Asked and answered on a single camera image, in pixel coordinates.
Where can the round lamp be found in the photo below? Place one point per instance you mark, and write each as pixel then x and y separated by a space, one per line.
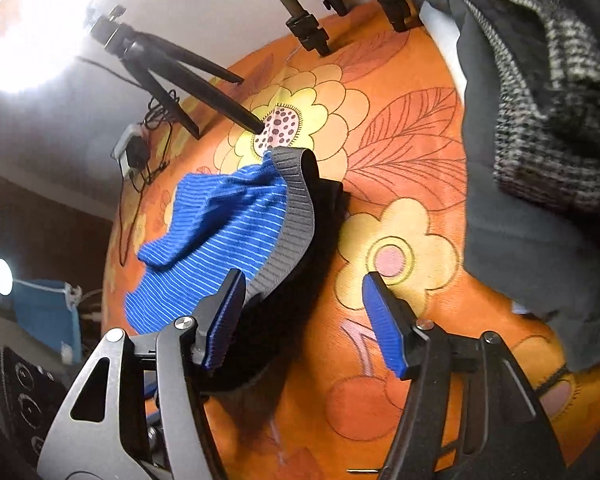
pixel 1 276

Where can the dark grey garment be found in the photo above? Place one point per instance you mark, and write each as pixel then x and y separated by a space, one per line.
pixel 520 260

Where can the black cloth with circle print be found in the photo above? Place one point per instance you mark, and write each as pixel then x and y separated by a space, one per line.
pixel 27 400

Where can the small black tripod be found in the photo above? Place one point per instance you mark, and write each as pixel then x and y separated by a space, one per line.
pixel 150 55

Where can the white power strip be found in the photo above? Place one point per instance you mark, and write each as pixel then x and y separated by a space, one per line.
pixel 125 140

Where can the blue striped pants grey waistband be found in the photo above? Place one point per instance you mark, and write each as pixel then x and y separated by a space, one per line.
pixel 220 230

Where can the houndstooth jacket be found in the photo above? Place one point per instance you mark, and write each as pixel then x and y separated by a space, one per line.
pixel 560 110

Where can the black charger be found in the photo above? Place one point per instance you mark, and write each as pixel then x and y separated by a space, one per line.
pixel 136 152

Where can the grey tripod with black clamps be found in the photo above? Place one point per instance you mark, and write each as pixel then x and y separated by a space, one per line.
pixel 310 25

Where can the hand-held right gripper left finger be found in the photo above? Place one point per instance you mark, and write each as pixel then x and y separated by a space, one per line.
pixel 224 322

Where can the orange floral blanket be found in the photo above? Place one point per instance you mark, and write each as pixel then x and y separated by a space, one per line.
pixel 380 160

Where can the white cloth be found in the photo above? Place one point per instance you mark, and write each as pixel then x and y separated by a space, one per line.
pixel 442 45

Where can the blue bag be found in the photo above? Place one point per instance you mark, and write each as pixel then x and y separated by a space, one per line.
pixel 45 310

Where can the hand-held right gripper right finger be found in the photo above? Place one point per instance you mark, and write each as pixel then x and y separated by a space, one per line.
pixel 386 332

